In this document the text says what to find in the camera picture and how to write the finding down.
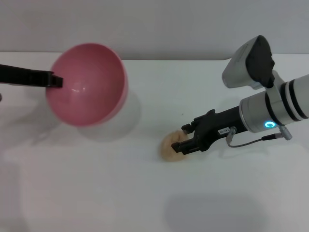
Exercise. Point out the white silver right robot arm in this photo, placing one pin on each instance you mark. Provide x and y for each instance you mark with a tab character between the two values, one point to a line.
277	106

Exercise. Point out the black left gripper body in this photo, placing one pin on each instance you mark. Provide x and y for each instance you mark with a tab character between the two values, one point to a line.
26	76

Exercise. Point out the beige egg yolk pastry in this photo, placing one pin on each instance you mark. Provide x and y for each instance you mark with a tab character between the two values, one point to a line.
169	151

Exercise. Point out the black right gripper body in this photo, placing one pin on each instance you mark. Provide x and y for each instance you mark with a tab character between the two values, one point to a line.
217	128

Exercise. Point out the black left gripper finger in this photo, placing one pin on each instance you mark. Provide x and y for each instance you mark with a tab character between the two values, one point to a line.
56	81

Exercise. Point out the pink plastic bowl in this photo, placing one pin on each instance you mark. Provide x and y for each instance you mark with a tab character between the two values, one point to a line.
89	87

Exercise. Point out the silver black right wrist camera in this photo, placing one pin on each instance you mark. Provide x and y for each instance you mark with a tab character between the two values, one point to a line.
251	65

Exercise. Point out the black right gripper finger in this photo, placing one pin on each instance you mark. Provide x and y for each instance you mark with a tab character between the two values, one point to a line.
188	128
184	147

